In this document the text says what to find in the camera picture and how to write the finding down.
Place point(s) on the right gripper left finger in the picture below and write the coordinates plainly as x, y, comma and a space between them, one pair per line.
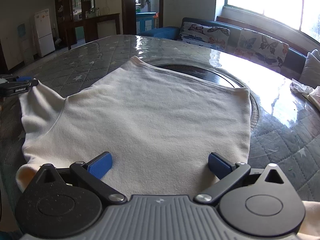
89, 175

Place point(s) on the pink white folded clothes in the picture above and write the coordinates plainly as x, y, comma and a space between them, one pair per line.
311, 94

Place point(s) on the cream knit sweater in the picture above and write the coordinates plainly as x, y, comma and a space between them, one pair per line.
160, 126

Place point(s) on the grey pillow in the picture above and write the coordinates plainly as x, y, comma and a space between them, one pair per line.
311, 72

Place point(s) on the window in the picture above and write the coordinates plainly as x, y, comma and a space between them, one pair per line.
300, 15

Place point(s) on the right butterfly cushion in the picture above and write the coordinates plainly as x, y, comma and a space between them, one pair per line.
261, 49

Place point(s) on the black induction cooktop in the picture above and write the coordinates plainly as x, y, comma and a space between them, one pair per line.
204, 74

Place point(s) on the blue sofa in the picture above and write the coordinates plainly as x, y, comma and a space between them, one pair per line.
291, 68

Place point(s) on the left butterfly cushion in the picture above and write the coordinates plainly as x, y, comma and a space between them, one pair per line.
204, 36

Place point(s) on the dark wooden cabinet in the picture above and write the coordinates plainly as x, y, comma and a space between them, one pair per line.
87, 20

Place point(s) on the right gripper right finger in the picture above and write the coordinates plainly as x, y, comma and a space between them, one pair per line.
230, 177

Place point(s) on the butterfly cushion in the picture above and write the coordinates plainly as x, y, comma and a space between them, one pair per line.
261, 49
204, 36

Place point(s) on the white refrigerator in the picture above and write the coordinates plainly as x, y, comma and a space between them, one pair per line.
43, 33

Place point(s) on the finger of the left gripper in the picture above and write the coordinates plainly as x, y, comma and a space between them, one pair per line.
23, 79
11, 88

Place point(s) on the grey quilted table cover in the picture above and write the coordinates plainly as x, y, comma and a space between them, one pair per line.
284, 125

